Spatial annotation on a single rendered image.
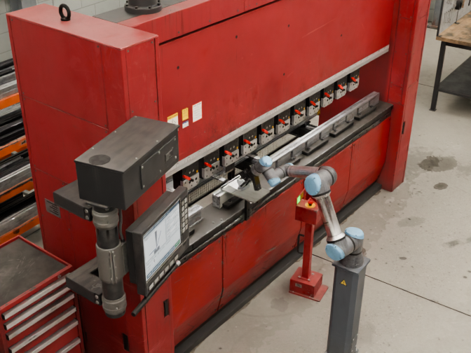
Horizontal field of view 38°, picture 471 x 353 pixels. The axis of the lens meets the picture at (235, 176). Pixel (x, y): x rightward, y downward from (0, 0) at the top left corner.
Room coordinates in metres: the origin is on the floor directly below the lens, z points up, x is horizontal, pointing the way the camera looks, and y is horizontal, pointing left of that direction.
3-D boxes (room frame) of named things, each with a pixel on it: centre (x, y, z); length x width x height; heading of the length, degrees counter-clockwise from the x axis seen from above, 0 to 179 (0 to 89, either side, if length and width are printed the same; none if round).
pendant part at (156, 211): (2.75, 0.38, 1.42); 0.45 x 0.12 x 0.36; 156
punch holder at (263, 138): (4.28, -0.19, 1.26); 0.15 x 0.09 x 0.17; 142
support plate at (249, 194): (3.90, -0.07, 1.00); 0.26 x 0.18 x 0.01; 52
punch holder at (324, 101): (4.92, -0.68, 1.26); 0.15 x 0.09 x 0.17; 142
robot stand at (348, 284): (3.43, -0.72, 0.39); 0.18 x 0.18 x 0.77; 56
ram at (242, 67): (4.50, -0.35, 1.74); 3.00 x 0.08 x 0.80; 142
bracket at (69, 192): (2.79, 0.63, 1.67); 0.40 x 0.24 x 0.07; 142
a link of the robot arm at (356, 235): (3.43, -0.71, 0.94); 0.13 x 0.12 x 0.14; 134
